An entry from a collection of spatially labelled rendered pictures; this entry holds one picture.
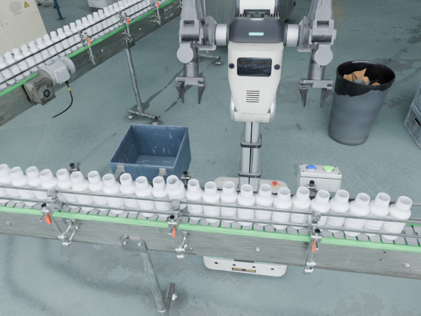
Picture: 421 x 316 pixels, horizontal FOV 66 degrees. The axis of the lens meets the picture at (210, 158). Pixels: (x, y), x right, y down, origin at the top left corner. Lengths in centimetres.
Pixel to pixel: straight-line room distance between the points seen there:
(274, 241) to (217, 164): 175
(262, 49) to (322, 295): 148
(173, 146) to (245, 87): 55
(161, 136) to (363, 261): 111
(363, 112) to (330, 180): 183
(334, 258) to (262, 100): 72
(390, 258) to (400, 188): 171
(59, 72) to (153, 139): 85
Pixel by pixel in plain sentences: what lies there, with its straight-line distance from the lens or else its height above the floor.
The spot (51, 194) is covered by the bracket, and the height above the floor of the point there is 112.
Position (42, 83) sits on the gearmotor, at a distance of 236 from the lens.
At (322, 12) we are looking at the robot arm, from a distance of 123.
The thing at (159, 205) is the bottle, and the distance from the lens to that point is 116.
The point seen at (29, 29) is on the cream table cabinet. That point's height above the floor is 46.
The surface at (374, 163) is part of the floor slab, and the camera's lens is 311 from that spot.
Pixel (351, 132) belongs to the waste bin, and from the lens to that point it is 312.
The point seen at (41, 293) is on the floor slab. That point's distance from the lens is 245.
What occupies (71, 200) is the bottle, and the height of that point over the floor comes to 105.
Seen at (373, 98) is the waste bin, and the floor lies 51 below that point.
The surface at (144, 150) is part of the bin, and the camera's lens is 187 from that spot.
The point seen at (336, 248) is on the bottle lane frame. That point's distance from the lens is 122.
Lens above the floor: 193
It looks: 41 degrees down
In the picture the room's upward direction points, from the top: 4 degrees counter-clockwise
